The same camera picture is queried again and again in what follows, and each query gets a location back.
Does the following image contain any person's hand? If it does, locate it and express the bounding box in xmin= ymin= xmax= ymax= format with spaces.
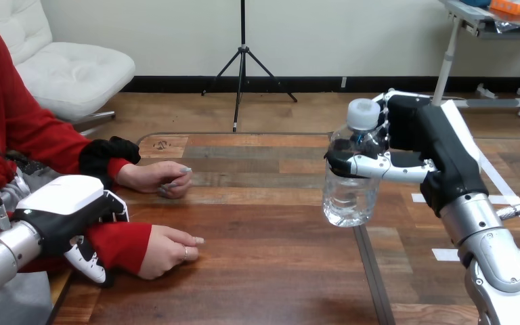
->
xmin=137 ymin=224 xmax=206 ymax=281
xmin=115 ymin=160 xmax=194 ymax=200

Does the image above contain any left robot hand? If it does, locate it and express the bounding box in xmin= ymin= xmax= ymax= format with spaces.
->
xmin=14 ymin=174 xmax=130 ymax=288

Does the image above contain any person's forearm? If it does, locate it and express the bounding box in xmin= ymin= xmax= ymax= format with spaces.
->
xmin=18 ymin=221 xmax=153 ymax=276
xmin=15 ymin=105 xmax=142 ymax=190

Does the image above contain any white cushioned chair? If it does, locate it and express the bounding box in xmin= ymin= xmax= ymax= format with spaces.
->
xmin=0 ymin=0 xmax=137 ymax=136

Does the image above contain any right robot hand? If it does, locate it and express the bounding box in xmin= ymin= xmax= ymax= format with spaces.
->
xmin=324 ymin=89 xmax=490 ymax=219

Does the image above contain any clear water bottle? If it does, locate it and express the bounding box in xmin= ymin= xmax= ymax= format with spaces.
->
xmin=322 ymin=97 xmax=389 ymax=228

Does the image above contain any white desk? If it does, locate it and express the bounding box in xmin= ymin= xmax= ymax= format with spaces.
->
xmin=431 ymin=0 xmax=520 ymax=129

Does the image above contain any orange thing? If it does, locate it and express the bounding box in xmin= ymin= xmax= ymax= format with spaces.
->
xmin=489 ymin=0 xmax=520 ymax=16

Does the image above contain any black tripod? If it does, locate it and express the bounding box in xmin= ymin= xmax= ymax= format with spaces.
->
xmin=201 ymin=0 xmax=298 ymax=133

